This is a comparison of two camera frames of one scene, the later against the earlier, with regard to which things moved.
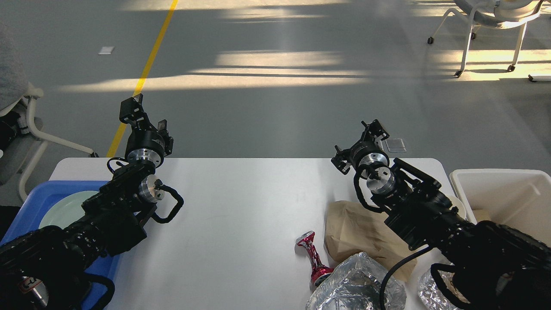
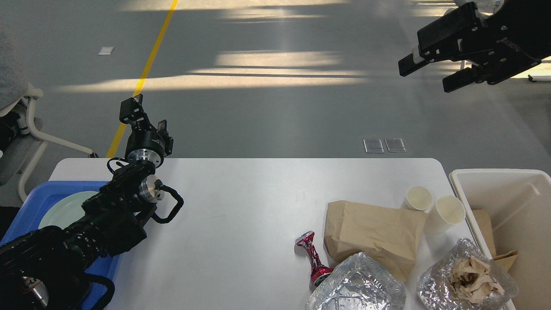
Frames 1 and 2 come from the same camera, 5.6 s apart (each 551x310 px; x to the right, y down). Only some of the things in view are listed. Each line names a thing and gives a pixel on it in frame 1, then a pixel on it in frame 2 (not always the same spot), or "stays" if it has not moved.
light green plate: (66, 209) stays
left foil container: (355, 284) stays
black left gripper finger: (131, 112) stays
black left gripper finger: (162, 127) stays
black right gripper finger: (343, 160) → (441, 39)
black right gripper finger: (375, 128) → (465, 77)
